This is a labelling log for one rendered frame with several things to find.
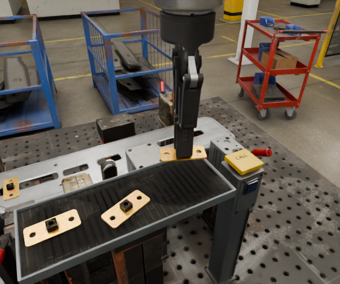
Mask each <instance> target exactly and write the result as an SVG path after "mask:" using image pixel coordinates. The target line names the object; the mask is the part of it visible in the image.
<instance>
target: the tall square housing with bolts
mask: <svg viewBox="0 0 340 284"><path fill-rule="evenodd" d="M125 153H126V162H127V171H128V172H130V171H134V170H137V169H139V168H142V167H146V166H149V165H152V164H155V163H158V162H161V157H160V152H159V151H158V150H157V148H156V147H155V146H154V145H153V144H152V143H146V144H143V145H139V146H136V147H132V148H129V149H126V150H125ZM162 247H163V255H162V257H163V263H164V262H166V259H167V258H169V254H168V253H167V226H166V227H165V232H164V234H163V235H162Z"/></svg>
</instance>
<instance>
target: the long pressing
mask: <svg viewBox="0 0 340 284"><path fill-rule="evenodd" d="M196 131H201V132H202V133H203V134H202V135H199V136H195V137H193V146H195V145H202V146H203V147H204V150H205V152H207V151H209V149H210V140H211V139H213V138H216V137H219V136H222V135H229V136H230V137H231V138H233V139H234V140H235V135H234V134H233V133H232V132H230V131H229V130H227V129H226V128H225V127H224V126H222V125H221V124H220V123H219V122H217V121H216V120H215V119H213V118H210V117H201V118H198V119H197V127H196V128H194V132H196ZM172 138H174V125H172V126H168V127H164V128H161V129H158V130H154V131H150V132H146V133H143V134H139V135H135V136H132V137H128V138H125V139H121V140H117V141H113V142H111V143H106V144H103V145H99V146H96V147H92V148H88V149H84V150H80V151H78V152H74V153H70V154H66V155H63V156H60V157H56V158H52V159H48V160H45V161H41V162H37V163H34V164H31V165H27V166H23V167H19V168H15V169H13V170H8V171H5V172H1V173H0V189H3V181H4V180H6V179H10V178H14V177H18V179H19V184H21V183H24V182H27V181H31V180H34V179H38V178H41V177H44V176H47V175H51V174H55V173H57V174H58V176H59V177H58V178H57V179H55V180H51V181H48V182H45V183H42V184H38V185H35V186H32V187H29V188H25V189H19V191H20V195H19V196H18V197H16V198H13V199H9V200H6V201H4V200H3V195H2V196H0V216H1V217H3V216H2V213H5V209H6V208H8V207H11V206H14V205H18V204H20V203H23V202H27V201H30V200H35V202H39V201H42V200H44V199H48V198H51V197H54V196H58V195H60V194H63V193H64V192H63V187H62V185H61V186H60V184H61V181H62V180H63V179H64V178H68V177H70V176H73V175H74V176H75V175H77V174H80V173H83V172H84V173H87V174H90V176H91V179H92V182H93V184H94V183H97V182H100V181H103V179H102V175H101V167H100V165H98V160H101V159H105V158H108V157H111V156H115V155H119V156H120V157H121V159H120V160H117V161H115V164H116V166H117V172H118V175H122V174H125V173H127V172H128V171H127V162H126V153H125V150H126V149H129V148H132V147H136V146H139V145H143V144H146V143H152V144H153V145H154V146H155V147H156V148H157V150H158V151H160V149H161V148H173V147H174V143H173V144H169V145H166V146H163V147H160V146H159V145H158V144H157V143H159V142H162V141H165V140H169V139H172ZM54 165H56V166H54ZM82 165H88V167H89V168H88V169H87V170H84V171H81V172H77V173H75V174H71V175H68V176H64V175H63V171H65V170H68V169H70V168H74V167H78V166H82Z"/></svg>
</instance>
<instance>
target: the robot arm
mask: <svg viewBox="0 0 340 284"><path fill-rule="evenodd" d="M222 1H223V0H154V4H155V5H156V6H157V7H159V8H162V10H160V37H161V39H162V40H163V41H164V42H166V43H169V44H172V45H175V48H172V50H171V60H172V62H173V100H174V101H173V105H174V106H175V110H174V113H175V114H177V115H174V149H176V150H175V155H176V157H188V156H192V155H193V134H194V128H196V127H197V118H198V110H199V104H200V95H201V88H202V84H203V81H204V75H203V73H200V68H201V66H202V56H201V55H199V50H198V48H199V46H201V45H202V44H206V43H209V42H210V41H211V40H212V39H213V38H214V28H215V17H216V11H215V10H213V9H215V8H218V7H220V6H221V5H222V4H223V2H222Z"/></svg>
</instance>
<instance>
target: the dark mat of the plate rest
mask: <svg viewBox="0 0 340 284"><path fill-rule="evenodd" d="M135 190H139V191H140V192H142V193H143V194H145V195H146V196H147V197H149V198H150V202H149V203H148V204H146V205H145V206H144V207H142V208H141V209H140V210H139V211H138V212H136V213H135V214H134V215H133V216H131V217H130V218H129V219H127V220H126V221H125V222H124V223H122V224H121V225H120V226H119V227H118V228H116V229H113V228H112V227H110V226H109V225H108V224H107V223H106V222H105V221H104V220H103V219H102V218H101V216H102V214H104V213H105V212H106V211H108V210H109V209H110V208H112V207H113V206H114V205H116V204H117V203H119V202H120V201H121V200H123V199H124V198H125V197H127V196H128V195H129V194H131V193H132V192H134V191H135ZM230 190H231V188H230V187H229V186H228V185H227V184H226V183H225V182H224V181H223V180H222V179H221V178H220V177H219V176H218V175H217V174H216V173H215V172H214V171H213V170H212V169H211V168H210V167H209V166H208V165H207V164H206V163H205V162H204V161H203V160H202V159H193V160H185V161H172V162H169V163H166V164H164V165H160V166H157V167H154V168H151V169H149V170H145V171H142V172H139V173H137V174H133V175H130V176H127V177H124V178H122V179H118V180H115V181H112V182H110V183H106V184H103V185H100V186H98V187H94V188H91V189H88V190H85V191H83V192H79V193H76V194H73V195H71V196H67V197H64V198H61V199H58V200H56V201H52V202H50V203H47V204H44V205H41V206H38V207H35V208H31V209H29V210H26V211H23V212H20V213H18V222H19V237H20V253H21V270H22V277H25V276H27V275H29V274H32V273H34V272H36V271H39V270H41V269H43V268H46V267H49V266H51V265H53V264H56V263H58V262H60V261H63V260H65V259H67V258H70V257H72V256H75V255H77V254H80V253H82V252H84V251H87V250H89V249H91V248H94V247H96V246H98V245H101V244H104V243H106V242H108V241H111V240H113V239H115V238H118V237H120V236H122V235H125V234H128V233H130V232H132V231H135V230H137V229H139V228H142V227H144V226H146V225H149V224H152V223H154V222H156V221H159V220H161V219H163V218H166V217H168V216H170V215H173V214H176V213H177V212H180V211H183V210H185V209H187V208H190V207H192V206H194V205H197V204H199V203H201V202H204V201H207V200H209V199H211V198H214V197H216V196H218V195H221V194H223V193H225V192H228V191H230ZM70 210H77V213H78V216H79V218H80V221H81V225H80V226H79V227H76V228H74V229H72V230H69V231H67V232H65V233H62V234H60V235H58V236H56V237H53V238H50V239H48V240H46V241H43V242H41V243H39V244H36V245H34V246H32V247H26V245H25V240H24V233H23V230H24V229H25V228H27V227H30V226H32V225H34V224H37V223H40V222H42V221H45V220H47V219H50V218H53V217H55V216H58V215H60V214H63V213H65V212H68V211H70Z"/></svg>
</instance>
